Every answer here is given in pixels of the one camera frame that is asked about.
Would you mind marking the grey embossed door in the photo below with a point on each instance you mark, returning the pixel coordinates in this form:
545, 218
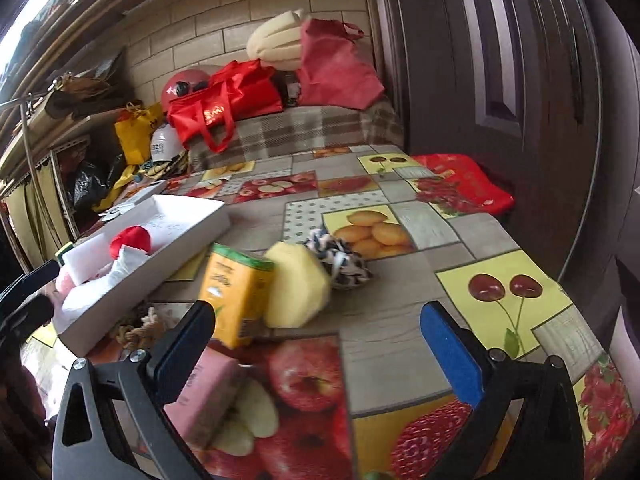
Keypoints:
625, 320

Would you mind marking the pink sponge block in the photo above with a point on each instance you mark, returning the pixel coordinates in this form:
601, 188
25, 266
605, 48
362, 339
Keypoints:
210, 395

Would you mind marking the wooden wall shelf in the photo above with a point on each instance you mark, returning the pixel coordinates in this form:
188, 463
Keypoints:
60, 125

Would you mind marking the dusty red fabric bag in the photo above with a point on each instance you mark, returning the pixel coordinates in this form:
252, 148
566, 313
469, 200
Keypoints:
335, 70

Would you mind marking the yellow shopping bag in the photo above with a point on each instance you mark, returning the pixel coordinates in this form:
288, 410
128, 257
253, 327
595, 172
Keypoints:
132, 135

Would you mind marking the yellow green packet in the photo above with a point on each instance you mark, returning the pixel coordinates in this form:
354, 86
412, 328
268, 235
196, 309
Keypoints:
235, 290

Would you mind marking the brown plaid blanket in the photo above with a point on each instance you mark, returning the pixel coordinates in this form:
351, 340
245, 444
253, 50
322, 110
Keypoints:
300, 130

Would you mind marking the brown panelled door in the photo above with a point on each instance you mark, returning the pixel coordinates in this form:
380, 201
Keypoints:
475, 110

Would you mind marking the yellow sponge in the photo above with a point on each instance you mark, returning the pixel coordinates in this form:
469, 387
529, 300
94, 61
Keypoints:
295, 285

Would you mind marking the white cardboard box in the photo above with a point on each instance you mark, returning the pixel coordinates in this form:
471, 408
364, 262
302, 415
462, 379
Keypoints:
180, 220

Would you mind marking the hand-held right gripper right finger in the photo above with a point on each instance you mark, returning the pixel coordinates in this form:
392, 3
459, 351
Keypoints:
452, 355

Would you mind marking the brown paper bag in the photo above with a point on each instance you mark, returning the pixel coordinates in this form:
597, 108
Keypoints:
80, 92

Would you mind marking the glossy red tote bag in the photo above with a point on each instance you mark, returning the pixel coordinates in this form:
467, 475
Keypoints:
240, 95

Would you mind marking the white flat carton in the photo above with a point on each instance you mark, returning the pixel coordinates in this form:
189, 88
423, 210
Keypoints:
135, 200

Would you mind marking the white helmet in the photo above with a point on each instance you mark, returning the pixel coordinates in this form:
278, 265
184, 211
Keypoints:
167, 145

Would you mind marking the flat red printed bag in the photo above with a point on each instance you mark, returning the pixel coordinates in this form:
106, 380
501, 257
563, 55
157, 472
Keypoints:
465, 180

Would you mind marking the white soft cloth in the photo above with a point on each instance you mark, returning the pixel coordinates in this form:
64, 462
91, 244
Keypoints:
100, 285

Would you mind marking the red soft ball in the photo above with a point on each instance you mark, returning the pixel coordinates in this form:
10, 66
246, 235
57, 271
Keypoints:
132, 240

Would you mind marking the yellow curtain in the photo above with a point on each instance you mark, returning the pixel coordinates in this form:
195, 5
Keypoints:
35, 205

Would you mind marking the fruit print tablecloth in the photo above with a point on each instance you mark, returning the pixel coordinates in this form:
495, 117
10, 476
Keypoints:
400, 300

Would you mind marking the black plastic bag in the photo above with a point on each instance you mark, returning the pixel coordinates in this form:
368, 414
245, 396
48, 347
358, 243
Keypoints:
95, 180

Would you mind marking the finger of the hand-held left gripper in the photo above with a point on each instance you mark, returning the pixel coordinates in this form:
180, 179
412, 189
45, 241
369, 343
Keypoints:
25, 317
30, 277

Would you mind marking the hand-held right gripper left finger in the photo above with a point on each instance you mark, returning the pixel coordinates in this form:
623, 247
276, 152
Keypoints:
184, 355

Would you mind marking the cream ribbed cushion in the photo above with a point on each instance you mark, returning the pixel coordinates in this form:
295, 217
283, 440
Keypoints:
277, 40

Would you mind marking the bright window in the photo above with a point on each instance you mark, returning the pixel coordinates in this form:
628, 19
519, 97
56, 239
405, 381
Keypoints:
30, 0

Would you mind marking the green sponge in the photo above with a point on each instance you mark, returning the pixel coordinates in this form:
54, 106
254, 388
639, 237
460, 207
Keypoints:
63, 252

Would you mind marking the red helmet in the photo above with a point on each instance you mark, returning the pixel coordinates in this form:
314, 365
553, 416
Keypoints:
185, 80

